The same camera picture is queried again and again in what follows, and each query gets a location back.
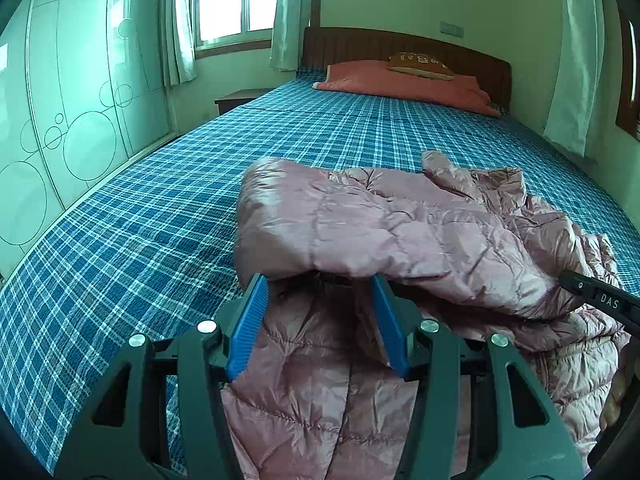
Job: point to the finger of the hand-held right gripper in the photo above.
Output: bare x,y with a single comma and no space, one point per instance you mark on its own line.
600,299

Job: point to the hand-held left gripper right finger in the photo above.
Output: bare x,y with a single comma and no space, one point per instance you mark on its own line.
387,325

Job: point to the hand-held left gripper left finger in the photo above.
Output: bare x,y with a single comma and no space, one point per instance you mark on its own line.
247,325

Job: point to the pink down jacket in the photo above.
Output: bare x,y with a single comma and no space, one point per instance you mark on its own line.
375,220

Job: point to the bed with blue plaid sheet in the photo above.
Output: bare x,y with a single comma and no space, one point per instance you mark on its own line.
150,210

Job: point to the brown wooden framed window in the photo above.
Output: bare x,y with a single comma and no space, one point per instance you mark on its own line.
627,85

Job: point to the dark wooden nightstand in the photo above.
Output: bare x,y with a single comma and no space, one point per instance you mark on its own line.
240,97

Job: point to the pale green curtain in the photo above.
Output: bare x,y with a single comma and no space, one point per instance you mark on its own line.
290,10
180,35
575,60

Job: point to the pink pillow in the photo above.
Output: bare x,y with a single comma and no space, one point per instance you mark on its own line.
400,82

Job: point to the brown printed cushion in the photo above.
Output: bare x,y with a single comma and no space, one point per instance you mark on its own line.
420,62

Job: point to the dark wooden headboard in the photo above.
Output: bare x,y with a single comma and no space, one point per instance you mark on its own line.
360,45

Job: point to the wardrobe with circle pattern doors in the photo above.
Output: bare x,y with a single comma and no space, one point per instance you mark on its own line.
75,85

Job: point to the white framed window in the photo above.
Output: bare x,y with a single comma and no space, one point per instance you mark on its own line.
225,0

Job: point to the wall socket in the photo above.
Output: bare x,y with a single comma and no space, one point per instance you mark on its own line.
451,29

